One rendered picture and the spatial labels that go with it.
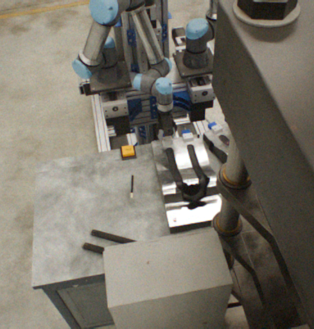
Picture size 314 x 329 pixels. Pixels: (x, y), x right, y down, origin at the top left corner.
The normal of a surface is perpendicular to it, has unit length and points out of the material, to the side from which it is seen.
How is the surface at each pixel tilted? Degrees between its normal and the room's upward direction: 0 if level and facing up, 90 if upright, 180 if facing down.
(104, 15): 84
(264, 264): 0
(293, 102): 0
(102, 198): 0
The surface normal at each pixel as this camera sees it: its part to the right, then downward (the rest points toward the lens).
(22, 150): -0.05, -0.63
